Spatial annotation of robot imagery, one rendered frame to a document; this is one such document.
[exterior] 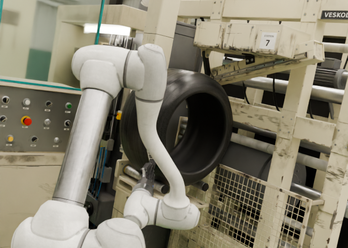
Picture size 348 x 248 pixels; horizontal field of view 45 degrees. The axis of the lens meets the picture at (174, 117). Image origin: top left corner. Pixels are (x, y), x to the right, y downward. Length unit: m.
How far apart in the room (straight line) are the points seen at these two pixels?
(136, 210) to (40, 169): 0.92
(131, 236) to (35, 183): 1.27
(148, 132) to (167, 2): 1.05
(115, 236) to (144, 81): 0.51
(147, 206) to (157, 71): 0.54
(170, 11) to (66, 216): 1.43
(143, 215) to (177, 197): 0.14
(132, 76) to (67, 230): 0.52
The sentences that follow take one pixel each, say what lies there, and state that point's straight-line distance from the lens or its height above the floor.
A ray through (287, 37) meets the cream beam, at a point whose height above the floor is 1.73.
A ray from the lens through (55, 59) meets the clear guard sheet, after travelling 2.36.
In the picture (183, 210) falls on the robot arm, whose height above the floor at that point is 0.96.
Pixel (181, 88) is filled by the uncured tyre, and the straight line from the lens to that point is 2.00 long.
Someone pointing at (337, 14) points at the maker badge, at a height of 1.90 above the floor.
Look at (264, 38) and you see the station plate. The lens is 2.14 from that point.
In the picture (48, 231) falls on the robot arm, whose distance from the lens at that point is 1.29.
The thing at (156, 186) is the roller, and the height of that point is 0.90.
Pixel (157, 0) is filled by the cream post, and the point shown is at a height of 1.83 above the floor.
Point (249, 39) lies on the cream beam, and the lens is 2.20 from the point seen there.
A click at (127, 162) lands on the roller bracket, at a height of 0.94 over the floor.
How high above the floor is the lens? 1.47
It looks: 6 degrees down
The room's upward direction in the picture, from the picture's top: 10 degrees clockwise
